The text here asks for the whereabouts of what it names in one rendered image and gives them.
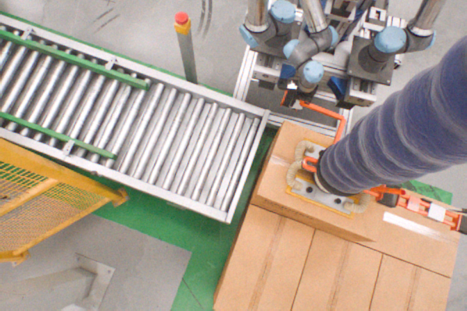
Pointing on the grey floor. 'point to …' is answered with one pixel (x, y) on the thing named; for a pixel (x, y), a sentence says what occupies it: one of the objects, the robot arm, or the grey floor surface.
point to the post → (184, 32)
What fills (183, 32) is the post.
